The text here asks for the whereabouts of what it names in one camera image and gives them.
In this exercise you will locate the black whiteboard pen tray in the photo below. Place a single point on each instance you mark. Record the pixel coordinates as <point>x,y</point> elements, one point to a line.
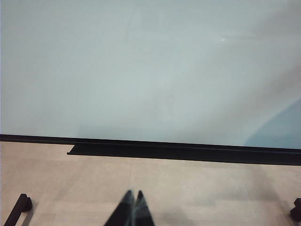
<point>164,153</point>

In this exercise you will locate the black whiteboard bottom frame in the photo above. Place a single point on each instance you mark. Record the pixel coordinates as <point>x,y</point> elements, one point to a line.
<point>35,138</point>

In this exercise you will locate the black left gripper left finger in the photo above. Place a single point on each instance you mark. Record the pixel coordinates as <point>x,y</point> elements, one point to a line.
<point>123,209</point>

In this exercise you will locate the white glass whiteboard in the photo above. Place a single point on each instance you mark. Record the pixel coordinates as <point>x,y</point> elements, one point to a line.
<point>117,70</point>

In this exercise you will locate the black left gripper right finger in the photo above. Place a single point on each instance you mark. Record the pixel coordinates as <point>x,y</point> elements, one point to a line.
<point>143,212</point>

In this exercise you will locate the black stand foot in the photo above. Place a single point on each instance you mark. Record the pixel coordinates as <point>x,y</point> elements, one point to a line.
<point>17,209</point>
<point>296,210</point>

